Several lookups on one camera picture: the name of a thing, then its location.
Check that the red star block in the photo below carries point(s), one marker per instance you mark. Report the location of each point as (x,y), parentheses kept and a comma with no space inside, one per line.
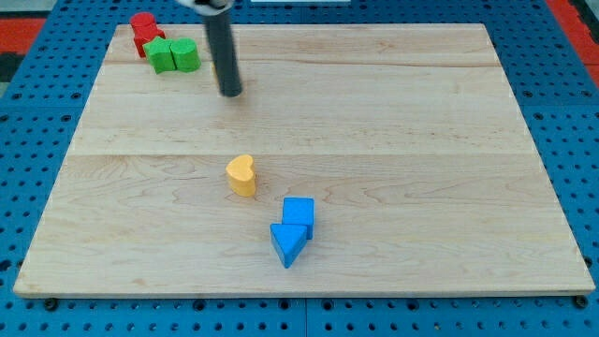
(144,35)

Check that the yellow heart block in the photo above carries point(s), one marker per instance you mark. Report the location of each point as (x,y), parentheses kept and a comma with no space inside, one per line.
(241,175)

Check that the blue triangle block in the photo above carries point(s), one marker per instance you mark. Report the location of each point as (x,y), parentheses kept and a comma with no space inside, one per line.
(288,241)

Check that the wooden board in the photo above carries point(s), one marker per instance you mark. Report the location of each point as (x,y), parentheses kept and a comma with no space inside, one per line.
(425,178)

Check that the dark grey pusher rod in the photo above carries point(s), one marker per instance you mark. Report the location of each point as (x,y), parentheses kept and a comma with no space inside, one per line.
(224,56)

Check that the green cylinder block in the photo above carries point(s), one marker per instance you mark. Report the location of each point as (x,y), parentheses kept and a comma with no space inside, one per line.
(185,55)

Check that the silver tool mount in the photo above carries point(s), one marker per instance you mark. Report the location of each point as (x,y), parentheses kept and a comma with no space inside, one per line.
(207,7)

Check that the blue cube block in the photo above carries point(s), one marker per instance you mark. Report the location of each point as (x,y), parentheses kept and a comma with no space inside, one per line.
(299,211)

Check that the red cylinder block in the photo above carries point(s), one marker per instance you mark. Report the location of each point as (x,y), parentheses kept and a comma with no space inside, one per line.
(142,21)

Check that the green star block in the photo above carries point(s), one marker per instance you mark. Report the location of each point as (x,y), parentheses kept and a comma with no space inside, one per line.
(159,56)

